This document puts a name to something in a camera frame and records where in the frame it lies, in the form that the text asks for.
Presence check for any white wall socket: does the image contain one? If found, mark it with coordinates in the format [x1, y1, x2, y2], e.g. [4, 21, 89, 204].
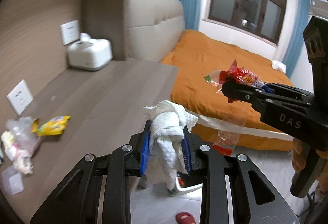
[7, 80, 33, 116]
[60, 20, 80, 46]

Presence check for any orange bed cover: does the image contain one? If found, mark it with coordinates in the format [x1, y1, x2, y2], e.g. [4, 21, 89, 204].
[161, 30, 292, 151]

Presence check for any white paper towel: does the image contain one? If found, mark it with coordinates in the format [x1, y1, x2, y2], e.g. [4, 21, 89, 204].
[144, 100, 198, 190]

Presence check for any white wall socket far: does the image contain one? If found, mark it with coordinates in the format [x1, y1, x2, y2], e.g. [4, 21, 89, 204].
[60, 20, 80, 46]

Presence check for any white tissue box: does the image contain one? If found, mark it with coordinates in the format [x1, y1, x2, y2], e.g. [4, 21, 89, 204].
[67, 33, 113, 71]

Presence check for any clear plastic bag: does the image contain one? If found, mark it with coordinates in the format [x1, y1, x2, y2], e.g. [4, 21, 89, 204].
[6, 117, 40, 156]

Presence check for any white wall socket near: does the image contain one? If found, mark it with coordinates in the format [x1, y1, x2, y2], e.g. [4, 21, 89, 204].
[7, 80, 33, 116]

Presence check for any pink white wrapper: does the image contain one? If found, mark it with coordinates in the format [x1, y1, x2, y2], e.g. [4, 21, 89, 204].
[1, 131, 41, 175]

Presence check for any yellow snack bag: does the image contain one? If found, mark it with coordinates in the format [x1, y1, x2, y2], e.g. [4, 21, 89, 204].
[32, 116, 71, 137]

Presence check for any dark framed window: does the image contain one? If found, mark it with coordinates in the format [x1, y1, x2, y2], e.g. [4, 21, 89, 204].
[208, 0, 287, 43]

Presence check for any small clear plastic box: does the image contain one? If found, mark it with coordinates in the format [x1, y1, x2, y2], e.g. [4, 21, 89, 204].
[2, 166, 24, 195]

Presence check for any right hand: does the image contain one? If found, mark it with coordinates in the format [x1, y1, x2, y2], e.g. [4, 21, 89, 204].
[291, 137, 328, 192]

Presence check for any red candy wrapper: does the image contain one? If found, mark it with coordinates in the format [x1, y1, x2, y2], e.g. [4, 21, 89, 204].
[204, 60, 263, 94]

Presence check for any red slipper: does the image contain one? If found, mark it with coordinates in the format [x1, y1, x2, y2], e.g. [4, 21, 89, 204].
[175, 212, 196, 224]

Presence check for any white air conditioner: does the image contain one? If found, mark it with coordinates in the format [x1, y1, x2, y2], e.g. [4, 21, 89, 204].
[310, 0, 328, 19]

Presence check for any white trash bin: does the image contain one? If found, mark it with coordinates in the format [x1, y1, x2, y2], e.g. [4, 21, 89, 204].
[168, 171, 203, 196]

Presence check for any beige padded headboard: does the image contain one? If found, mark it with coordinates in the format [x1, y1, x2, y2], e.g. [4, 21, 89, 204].
[127, 0, 185, 62]

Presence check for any white cloth on bed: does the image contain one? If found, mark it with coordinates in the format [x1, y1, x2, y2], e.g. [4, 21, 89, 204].
[271, 60, 286, 73]

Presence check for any blue curtain right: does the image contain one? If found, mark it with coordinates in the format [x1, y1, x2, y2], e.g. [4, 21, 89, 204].
[282, 0, 311, 78]

